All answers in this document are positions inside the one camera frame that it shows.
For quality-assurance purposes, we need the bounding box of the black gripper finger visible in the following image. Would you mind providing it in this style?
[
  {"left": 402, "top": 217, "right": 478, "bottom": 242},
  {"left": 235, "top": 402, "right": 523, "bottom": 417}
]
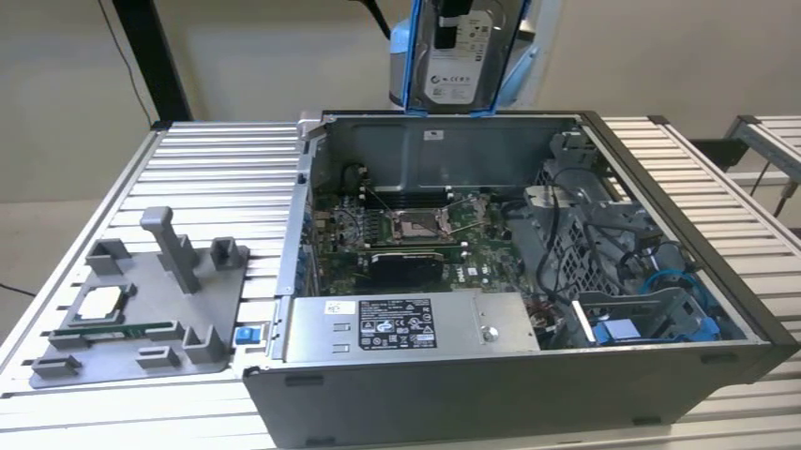
[{"left": 435, "top": 0, "right": 471, "bottom": 50}]

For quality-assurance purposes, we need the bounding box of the hard disk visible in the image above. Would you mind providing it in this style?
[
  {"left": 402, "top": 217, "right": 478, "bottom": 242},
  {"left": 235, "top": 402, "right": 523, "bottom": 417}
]
[{"left": 403, "top": 0, "right": 533, "bottom": 118}]

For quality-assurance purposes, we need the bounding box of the gray disk bay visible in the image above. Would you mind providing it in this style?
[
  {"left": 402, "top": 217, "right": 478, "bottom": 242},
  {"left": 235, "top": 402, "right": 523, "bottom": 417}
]
[{"left": 561, "top": 286, "right": 722, "bottom": 349}]

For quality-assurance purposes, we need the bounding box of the blue disk carrier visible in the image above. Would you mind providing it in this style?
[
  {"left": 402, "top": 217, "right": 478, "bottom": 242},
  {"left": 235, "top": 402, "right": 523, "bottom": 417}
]
[{"left": 591, "top": 320, "right": 643, "bottom": 347}]

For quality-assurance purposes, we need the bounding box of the black RAM slot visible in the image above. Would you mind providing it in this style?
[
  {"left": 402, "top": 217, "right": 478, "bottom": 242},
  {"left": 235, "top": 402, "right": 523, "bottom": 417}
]
[
  {"left": 362, "top": 238, "right": 459, "bottom": 249},
  {"left": 368, "top": 185, "right": 454, "bottom": 196}
]

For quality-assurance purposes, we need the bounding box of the thin locking lever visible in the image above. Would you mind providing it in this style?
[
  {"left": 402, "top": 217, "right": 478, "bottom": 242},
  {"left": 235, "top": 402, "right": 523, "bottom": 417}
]
[{"left": 367, "top": 187, "right": 403, "bottom": 220}]

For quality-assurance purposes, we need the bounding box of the metal socket cover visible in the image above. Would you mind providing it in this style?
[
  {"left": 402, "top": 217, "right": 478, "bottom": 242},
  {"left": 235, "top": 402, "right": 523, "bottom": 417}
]
[{"left": 437, "top": 195, "right": 495, "bottom": 234}]

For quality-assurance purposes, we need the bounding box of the CPU socket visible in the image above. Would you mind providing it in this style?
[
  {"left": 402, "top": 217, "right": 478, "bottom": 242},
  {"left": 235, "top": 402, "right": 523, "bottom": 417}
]
[{"left": 390, "top": 208, "right": 453, "bottom": 240}]

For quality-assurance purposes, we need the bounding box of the green motherboard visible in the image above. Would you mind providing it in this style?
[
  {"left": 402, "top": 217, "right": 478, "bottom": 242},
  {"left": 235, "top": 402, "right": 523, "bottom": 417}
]
[{"left": 310, "top": 187, "right": 534, "bottom": 297}]

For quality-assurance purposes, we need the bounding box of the black box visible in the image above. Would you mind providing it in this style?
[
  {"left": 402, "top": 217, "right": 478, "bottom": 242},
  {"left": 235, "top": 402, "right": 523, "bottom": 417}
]
[{"left": 690, "top": 138, "right": 750, "bottom": 173}]

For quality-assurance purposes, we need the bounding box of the black graphics card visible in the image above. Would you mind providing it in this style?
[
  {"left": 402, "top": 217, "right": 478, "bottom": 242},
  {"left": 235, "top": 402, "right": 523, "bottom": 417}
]
[{"left": 367, "top": 251, "right": 447, "bottom": 288}]

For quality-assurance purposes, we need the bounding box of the gray metal drive cage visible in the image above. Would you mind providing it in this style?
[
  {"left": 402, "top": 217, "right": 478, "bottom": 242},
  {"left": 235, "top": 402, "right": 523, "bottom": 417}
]
[{"left": 506, "top": 157, "right": 666, "bottom": 301}]

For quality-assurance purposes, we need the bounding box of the slatted metal side table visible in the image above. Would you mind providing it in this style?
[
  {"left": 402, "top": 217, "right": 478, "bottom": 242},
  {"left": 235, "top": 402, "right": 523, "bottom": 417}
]
[{"left": 725, "top": 114, "right": 801, "bottom": 189}]

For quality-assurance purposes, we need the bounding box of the silver power supply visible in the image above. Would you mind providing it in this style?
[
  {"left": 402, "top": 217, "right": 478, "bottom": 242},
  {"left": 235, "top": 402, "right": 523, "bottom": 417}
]
[{"left": 284, "top": 292, "right": 543, "bottom": 365}]

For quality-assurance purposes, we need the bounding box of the gray parts rack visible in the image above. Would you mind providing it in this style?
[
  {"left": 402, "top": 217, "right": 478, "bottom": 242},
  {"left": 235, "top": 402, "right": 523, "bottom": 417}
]
[{"left": 28, "top": 205, "right": 252, "bottom": 390}]

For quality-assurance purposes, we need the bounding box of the open black PC case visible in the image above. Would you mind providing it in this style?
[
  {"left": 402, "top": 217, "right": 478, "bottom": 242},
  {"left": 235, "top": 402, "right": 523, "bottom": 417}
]
[{"left": 242, "top": 110, "right": 801, "bottom": 449}]

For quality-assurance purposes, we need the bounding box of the silver CPU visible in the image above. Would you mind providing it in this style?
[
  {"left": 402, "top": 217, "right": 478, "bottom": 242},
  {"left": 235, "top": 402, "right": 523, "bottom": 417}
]
[{"left": 75, "top": 286, "right": 132, "bottom": 323}]

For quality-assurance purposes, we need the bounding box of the green RAM stick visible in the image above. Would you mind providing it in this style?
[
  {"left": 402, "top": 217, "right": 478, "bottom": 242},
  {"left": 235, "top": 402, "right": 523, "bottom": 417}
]
[{"left": 52, "top": 321, "right": 174, "bottom": 339}]

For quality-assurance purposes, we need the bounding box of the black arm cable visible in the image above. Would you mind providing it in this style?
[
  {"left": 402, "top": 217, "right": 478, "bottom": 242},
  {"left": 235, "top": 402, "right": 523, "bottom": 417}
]
[{"left": 355, "top": 0, "right": 392, "bottom": 39}]

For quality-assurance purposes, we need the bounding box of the long black wire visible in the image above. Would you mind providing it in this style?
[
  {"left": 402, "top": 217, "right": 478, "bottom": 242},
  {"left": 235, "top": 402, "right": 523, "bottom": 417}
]
[{"left": 535, "top": 167, "right": 627, "bottom": 301}]

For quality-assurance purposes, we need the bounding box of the black upright post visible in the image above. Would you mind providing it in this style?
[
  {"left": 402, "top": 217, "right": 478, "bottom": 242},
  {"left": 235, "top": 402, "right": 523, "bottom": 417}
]
[{"left": 111, "top": 0, "right": 192, "bottom": 124}]

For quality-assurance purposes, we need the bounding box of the black wire bundle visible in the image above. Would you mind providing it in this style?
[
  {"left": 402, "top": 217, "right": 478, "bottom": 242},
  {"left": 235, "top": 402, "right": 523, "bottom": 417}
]
[{"left": 587, "top": 219, "right": 682, "bottom": 283}]

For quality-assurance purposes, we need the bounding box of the red wire bundle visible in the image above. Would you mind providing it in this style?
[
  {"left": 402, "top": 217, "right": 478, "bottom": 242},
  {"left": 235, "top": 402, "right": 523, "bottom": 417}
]
[{"left": 527, "top": 303, "right": 559, "bottom": 330}]

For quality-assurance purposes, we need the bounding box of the light blue wire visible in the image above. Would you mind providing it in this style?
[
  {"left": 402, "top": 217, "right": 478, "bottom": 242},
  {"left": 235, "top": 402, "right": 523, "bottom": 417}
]
[{"left": 642, "top": 268, "right": 713, "bottom": 311}]

